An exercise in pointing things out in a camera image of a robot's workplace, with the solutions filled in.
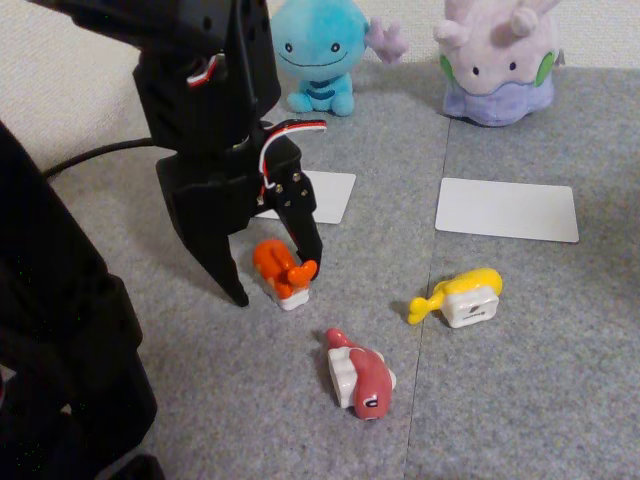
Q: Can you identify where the yellow egg sushi toy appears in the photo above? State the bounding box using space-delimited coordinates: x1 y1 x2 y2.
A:
407 267 504 330

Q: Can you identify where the red white black servo wire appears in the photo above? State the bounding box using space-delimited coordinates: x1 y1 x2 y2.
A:
256 118 329 204

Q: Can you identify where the black cable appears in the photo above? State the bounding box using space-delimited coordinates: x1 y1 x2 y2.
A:
41 137 169 180

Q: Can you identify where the white rectangular card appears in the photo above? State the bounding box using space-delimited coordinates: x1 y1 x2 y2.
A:
252 170 358 225
434 176 580 245

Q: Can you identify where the orange shrimp sushi toy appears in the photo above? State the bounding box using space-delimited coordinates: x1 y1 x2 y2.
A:
252 238 319 312

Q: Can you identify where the red tuna sushi toy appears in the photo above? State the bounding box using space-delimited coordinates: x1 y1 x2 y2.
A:
324 327 399 423

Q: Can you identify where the purple Goomy plush toy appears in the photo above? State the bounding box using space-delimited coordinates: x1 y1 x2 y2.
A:
432 0 565 127

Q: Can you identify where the blue Wooper plush toy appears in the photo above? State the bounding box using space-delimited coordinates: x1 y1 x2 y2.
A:
269 0 410 116

